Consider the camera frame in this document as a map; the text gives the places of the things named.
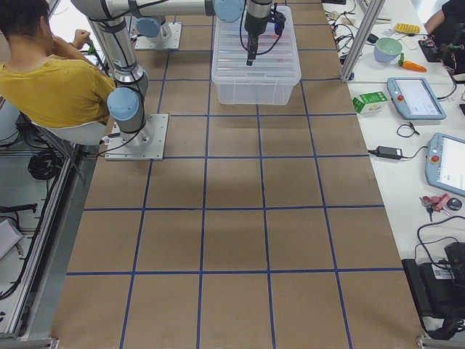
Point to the green white carton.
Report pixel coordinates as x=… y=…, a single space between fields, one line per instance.
x=369 y=102

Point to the teach pendant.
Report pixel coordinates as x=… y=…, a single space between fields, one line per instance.
x=414 y=99
x=444 y=167

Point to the toy carrot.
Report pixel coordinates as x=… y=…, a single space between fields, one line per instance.
x=408 y=65

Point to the teach pendant far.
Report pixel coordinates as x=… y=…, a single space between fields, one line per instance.
x=414 y=99

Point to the white stool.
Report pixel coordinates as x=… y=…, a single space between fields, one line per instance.
x=86 y=134

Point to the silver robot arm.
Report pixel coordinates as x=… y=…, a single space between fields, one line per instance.
x=153 y=28
x=110 y=25

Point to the clear plastic storage box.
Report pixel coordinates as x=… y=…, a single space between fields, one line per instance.
x=270 y=79

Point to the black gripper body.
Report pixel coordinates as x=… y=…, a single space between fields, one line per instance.
x=255 y=22

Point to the aluminium frame post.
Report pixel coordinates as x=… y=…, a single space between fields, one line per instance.
x=364 y=30

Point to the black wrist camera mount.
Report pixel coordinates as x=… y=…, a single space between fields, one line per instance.
x=278 y=19

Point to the teach pendant near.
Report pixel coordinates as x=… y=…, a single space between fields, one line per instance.
x=444 y=167

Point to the person in yellow shirt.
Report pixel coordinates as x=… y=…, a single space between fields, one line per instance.
x=46 y=77

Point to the red key bunch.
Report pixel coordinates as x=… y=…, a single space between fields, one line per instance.
x=435 y=204

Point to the black power adapter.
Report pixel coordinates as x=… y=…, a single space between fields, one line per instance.
x=389 y=152

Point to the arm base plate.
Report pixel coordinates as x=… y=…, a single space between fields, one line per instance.
x=147 y=145
x=170 y=43

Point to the green and blue bowl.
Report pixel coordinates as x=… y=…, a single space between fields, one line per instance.
x=386 y=49

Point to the yellow sponge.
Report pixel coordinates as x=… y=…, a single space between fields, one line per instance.
x=407 y=28

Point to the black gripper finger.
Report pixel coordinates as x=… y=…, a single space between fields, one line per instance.
x=250 y=50

